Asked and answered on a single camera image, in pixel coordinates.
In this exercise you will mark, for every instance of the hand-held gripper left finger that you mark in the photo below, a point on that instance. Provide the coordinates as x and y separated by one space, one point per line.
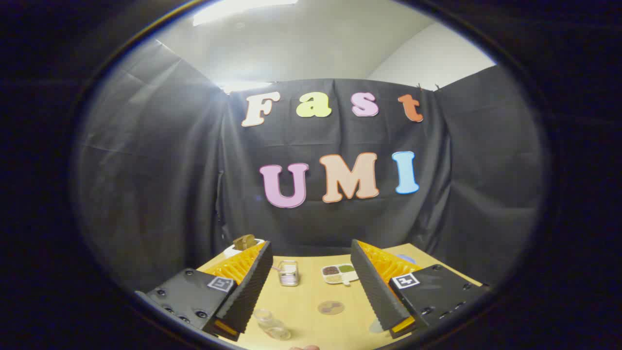
250 287

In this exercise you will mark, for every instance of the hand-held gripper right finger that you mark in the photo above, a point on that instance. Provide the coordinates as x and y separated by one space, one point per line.
374 287

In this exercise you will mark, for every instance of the clear glass cup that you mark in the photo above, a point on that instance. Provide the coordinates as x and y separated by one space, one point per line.
288 273

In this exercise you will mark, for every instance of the clear plastic bottle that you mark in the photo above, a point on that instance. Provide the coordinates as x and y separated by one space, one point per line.
273 325

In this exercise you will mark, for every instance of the round patterned coaster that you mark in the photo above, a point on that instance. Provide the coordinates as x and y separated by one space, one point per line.
331 307

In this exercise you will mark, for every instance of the white divided snack tray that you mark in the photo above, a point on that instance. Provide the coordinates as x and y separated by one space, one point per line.
338 274

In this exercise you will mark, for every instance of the white dish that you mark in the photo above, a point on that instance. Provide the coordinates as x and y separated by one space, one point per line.
230 251

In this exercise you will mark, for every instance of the blue plate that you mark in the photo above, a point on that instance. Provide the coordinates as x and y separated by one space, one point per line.
407 258

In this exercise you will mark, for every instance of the brown bread piece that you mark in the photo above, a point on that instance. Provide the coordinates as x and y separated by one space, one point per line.
244 241

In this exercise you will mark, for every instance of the wooden table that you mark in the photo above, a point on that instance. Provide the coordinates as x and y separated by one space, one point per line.
311 296

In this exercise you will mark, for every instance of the black backdrop cloth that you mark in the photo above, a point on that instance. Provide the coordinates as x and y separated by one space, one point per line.
340 218

